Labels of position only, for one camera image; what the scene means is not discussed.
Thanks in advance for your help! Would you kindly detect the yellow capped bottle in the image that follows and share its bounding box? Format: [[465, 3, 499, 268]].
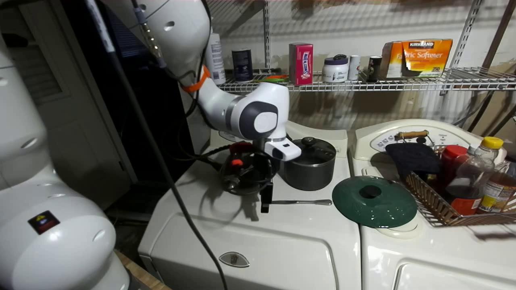
[[477, 135, 516, 214]]

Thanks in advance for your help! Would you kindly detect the pink box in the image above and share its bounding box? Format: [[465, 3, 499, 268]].
[[286, 42, 315, 89]]

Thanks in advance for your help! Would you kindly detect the dark blue cloth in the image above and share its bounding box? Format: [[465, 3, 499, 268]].
[[383, 140, 443, 182]]

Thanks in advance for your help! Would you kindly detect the orange fabric softener box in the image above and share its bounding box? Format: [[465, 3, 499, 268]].
[[399, 37, 454, 76]]

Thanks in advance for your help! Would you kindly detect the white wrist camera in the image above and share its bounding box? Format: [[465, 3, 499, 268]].
[[260, 137, 302, 163]]

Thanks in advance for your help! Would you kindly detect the green round lid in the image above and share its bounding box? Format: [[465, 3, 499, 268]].
[[330, 174, 420, 230]]

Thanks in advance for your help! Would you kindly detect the red bottle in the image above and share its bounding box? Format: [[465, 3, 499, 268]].
[[439, 143, 483, 218]]

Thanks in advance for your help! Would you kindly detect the white wire shelf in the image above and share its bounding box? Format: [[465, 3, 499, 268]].
[[215, 0, 516, 97]]

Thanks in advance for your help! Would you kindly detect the clear bottle with dark liquid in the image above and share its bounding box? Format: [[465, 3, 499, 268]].
[[443, 152, 493, 201]]

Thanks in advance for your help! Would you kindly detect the wooden handled tool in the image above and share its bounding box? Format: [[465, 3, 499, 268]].
[[391, 127, 431, 145]]

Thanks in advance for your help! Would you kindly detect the black frying pan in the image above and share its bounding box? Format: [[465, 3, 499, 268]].
[[194, 150, 281, 197]]

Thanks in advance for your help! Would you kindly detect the white jar with dark lid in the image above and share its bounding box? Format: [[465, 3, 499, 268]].
[[320, 53, 351, 85]]

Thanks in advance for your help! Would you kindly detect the orange and white box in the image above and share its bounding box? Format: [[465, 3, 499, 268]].
[[378, 40, 406, 82]]

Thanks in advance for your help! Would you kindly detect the small white cup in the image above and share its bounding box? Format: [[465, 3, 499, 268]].
[[346, 52, 362, 82]]

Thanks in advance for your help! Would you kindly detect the small dark container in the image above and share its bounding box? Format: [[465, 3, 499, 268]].
[[365, 53, 385, 84]]

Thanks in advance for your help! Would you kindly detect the white spray bottle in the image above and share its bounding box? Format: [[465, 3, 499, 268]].
[[204, 31, 227, 87]]

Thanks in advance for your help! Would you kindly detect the dark pot with lid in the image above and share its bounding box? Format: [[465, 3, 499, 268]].
[[278, 135, 338, 193]]

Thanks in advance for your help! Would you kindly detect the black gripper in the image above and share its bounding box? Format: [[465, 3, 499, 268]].
[[220, 140, 281, 216]]

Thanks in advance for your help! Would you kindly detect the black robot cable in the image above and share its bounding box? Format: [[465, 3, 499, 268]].
[[81, 0, 230, 290]]

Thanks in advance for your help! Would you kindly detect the grey louvered door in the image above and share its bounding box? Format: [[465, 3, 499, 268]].
[[0, 0, 136, 213]]

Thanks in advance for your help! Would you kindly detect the copper wire basket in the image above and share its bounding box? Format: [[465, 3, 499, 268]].
[[401, 140, 516, 229]]

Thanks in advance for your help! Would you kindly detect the silver knife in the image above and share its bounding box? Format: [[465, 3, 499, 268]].
[[270, 198, 333, 208]]

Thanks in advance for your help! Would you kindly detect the white dryer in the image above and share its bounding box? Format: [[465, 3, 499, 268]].
[[346, 118, 516, 290]]

